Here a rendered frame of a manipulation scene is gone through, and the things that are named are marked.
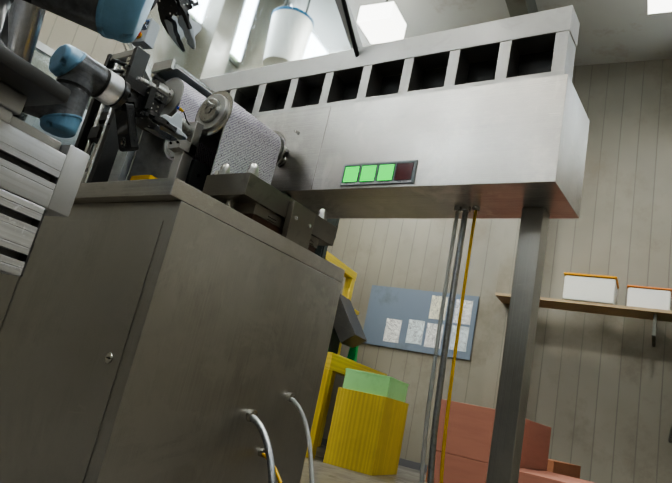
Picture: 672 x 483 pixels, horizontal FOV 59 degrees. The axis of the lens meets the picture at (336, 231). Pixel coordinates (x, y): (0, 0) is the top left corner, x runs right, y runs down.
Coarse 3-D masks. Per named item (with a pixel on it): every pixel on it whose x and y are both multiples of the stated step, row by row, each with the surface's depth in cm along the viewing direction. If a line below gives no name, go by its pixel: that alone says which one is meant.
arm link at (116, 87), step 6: (114, 78) 137; (120, 78) 139; (108, 84) 143; (114, 84) 137; (120, 84) 138; (108, 90) 136; (114, 90) 137; (120, 90) 138; (102, 96) 137; (108, 96) 137; (114, 96) 138; (120, 96) 139; (102, 102) 139; (108, 102) 139; (114, 102) 139
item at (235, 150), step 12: (228, 132) 171; (228, 144) 171; (240, 144) 175; (252, 144) 179; (216, 156) 167; (228, 156) 171; (240, 156) 175; (252, 156) 179; (264, 156) 183; (216, 168) 167; (240, 168) 175; (264, 168) 183; (264, 180) 183
